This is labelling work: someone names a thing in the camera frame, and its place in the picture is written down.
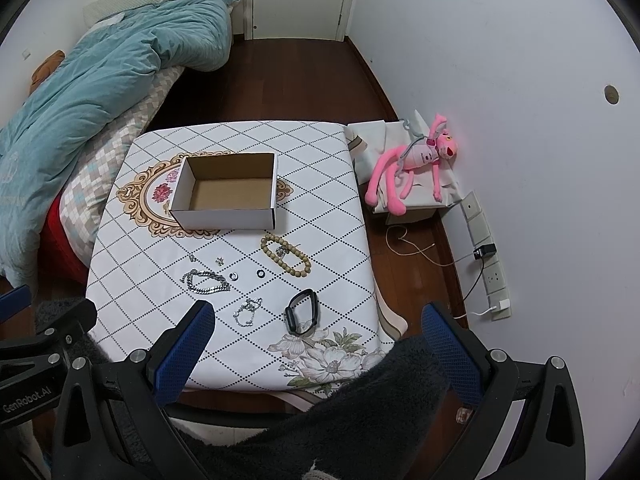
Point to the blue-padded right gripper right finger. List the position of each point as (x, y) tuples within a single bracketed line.
[(548, 441)]

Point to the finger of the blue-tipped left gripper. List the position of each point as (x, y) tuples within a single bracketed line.
[(14, 302)]

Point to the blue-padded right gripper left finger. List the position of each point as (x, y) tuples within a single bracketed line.
[(111, 421)]

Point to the black wristband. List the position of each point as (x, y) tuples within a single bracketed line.
[(302, 314)]

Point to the white cardboard box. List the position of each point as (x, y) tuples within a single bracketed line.
[(235, 191)]

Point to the red blanket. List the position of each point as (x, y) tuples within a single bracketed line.
[(56, 259)]

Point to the checkered bed mattress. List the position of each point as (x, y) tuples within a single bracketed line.
[(85, 194)]

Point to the black fuzzy cloth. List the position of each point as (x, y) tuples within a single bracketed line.
[(372, 428)]

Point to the teal blue duvet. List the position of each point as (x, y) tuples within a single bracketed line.
[(106, 73)]

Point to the black plug adapter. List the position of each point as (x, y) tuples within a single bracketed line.
[(485, 251)]

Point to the white power strip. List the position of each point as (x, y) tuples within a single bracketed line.
[(490, 271)]

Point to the brown plush toy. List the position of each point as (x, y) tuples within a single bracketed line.
[(45, 69)]

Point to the white patterned tablecloth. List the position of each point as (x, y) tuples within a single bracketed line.
[(142, 280)]

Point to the pink panther plush toy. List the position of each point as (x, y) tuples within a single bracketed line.
[(398, 166)]

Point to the white side box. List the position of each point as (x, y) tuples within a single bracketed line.
[(368, 140)]

